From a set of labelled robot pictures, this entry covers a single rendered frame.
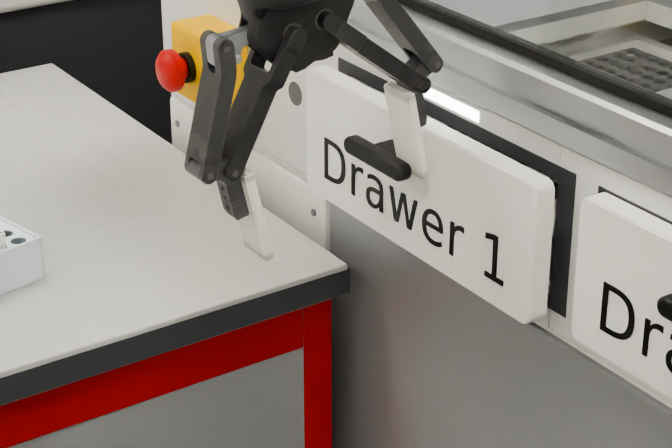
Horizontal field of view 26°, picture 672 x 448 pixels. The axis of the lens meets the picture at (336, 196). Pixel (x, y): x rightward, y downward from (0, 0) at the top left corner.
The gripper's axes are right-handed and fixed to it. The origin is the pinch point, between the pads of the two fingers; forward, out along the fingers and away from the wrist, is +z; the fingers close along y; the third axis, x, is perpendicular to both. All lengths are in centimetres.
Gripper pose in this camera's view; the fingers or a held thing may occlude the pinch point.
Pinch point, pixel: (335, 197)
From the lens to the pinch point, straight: 103.9
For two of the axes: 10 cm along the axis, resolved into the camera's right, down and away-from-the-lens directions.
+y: 8.1, -4.2, 4.1
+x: -5.6, -3.5, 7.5
